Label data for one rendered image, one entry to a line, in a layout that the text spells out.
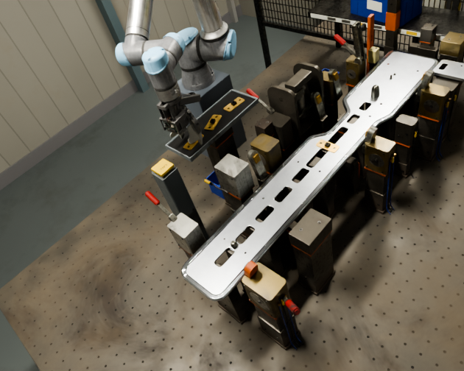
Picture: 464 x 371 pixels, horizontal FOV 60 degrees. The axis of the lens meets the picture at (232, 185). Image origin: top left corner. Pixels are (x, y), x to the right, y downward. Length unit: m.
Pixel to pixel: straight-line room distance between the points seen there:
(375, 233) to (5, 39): 2.97
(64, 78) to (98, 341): 2.62
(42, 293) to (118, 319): 0.41
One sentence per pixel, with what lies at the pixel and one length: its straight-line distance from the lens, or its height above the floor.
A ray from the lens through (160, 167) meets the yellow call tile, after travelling 1.42.
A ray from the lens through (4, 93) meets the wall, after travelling 3.70.
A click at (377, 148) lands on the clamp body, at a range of 1.48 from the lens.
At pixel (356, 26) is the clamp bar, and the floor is 1.21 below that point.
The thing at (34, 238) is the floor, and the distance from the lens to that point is 3.31.
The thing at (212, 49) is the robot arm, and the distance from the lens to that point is 1.70.
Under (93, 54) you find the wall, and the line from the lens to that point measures 3.93.
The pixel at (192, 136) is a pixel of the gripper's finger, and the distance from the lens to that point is 1.38.
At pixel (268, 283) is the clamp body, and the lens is 1.16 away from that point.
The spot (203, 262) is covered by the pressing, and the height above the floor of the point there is 1.00.
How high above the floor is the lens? 2.07
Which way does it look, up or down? 46 degrees down
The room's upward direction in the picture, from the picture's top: 19 degrees counter-clockwise
